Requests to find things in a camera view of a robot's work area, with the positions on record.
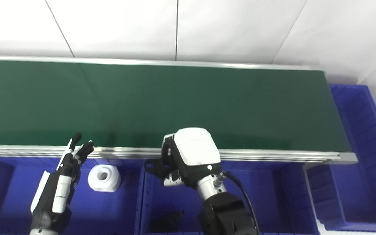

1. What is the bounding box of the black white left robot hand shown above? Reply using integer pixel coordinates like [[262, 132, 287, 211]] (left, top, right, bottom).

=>
[[30, 132, 94, 234]]

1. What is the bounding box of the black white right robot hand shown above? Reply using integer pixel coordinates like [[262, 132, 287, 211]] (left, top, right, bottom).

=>
[[160, 127, 223, 190]]

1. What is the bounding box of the black flange part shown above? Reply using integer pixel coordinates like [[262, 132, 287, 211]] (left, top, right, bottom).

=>
[[144, 158, 176, 179]]

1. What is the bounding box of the blue plastic bin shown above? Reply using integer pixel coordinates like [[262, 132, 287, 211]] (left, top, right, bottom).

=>
[[307, 84, 376, 233], [139, 159, 321, 235], [0, 156, 145, 235]]

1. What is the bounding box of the white round plastic part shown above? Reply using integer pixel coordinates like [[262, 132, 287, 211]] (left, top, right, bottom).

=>
[[88, 164, 122, 193]]

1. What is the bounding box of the green conveyor belt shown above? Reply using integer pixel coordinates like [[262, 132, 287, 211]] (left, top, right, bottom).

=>
[[0, 60, 352, 153]]

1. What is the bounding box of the black part in bin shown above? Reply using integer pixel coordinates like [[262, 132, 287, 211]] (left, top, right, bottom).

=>
[[150, 210, 186, 232]]

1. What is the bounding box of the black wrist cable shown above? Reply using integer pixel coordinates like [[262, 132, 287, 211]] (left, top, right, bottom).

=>
[[223, 171, 261, 234]]

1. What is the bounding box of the aluminium conveyor side rail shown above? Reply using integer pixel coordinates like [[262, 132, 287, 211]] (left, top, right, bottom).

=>
[[0, 144, 358, 165], [0, 55, 324, 71]]

